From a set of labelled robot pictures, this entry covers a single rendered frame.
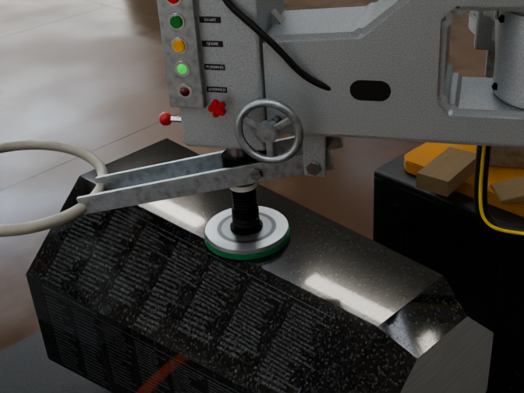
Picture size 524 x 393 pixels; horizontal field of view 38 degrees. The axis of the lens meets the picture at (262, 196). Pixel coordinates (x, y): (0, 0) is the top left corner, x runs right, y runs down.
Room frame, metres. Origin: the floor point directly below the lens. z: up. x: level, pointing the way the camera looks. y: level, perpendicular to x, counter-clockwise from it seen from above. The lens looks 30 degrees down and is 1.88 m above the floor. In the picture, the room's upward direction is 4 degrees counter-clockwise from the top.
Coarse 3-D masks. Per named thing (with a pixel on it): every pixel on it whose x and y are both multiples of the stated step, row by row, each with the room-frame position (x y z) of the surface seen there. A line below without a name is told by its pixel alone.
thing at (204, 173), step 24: (288, 144) 1.65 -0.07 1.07; (336, 144) 1.61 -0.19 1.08; (144, 168) 1.76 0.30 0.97; (168, 168) 1.74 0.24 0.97; (192, 168) 1.72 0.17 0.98; (216, 168) 1.70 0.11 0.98; (240, 168) 1.57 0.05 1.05; (264, 168) 1.55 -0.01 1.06; (288, 168) 1.53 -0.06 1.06; (312, 168) 1.48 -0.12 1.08; (120, 192) 1.66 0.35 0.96; (144, 192) 1.64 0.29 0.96; (168, 192) 1.62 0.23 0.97; (192, 192) 1.61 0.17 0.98
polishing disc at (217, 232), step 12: (216, 216) 1.69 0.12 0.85; (228, 216) 1.69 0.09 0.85; (264, 216) 1.67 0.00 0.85; (276, 216) 1.67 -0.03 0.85; (216, 228) 1.63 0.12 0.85; (228, 228) 1.63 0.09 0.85; (264, 228) 1.61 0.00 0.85; (276, 228) 1.61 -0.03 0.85; (288, 228) 1.61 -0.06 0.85; (216, 240) 1.58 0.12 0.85; (228, 240) 1.57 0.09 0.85; (240, 240) 1.57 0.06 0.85; (252, 240) 1.56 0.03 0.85; (264, 240) 1.56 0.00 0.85; (276, 240) 1.56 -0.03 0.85; (228, 252) 1.53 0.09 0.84; (240, 252) 1.53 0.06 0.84; (252, 252) 1.52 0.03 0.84
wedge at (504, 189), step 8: (520, 176) 1.86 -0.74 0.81; (496, 184) 1.85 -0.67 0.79; (504, 184) 1.84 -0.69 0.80; (512, 184) 1.83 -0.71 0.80; (520, 184) 1.82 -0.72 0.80; (496, 192) 1.82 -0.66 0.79; (504, 192) 1.81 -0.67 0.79; (512, 192) 1.80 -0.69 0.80; (520, 192) 1.79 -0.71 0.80; (504, 200) 1.77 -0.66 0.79; (512, 200) 1.77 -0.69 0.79; (520, 200) 1.77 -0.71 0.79
